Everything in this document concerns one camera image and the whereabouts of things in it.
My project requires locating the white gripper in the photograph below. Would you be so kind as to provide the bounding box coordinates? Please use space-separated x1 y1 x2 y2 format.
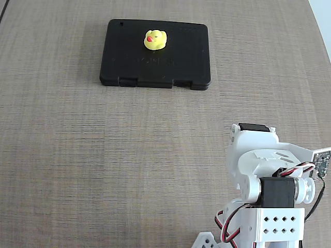
225 123 317 205

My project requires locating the yellow rubber duck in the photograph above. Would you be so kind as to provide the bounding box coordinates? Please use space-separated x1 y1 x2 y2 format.
143 29 168 51

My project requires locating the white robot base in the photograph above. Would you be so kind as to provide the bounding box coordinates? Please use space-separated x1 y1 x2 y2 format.
192 231 233 248

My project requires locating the black plastic case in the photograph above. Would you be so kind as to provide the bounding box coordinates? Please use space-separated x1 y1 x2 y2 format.
99 19 212 91

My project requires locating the red black white servo wire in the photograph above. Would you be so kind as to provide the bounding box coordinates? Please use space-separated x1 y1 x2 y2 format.
214 203 245 244
278 161 315 179

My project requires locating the green camera circuit board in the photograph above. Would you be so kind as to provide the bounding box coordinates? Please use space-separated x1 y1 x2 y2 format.
309 147 331 181

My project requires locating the black camera cable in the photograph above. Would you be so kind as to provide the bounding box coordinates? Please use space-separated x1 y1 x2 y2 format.
304 178 327 222

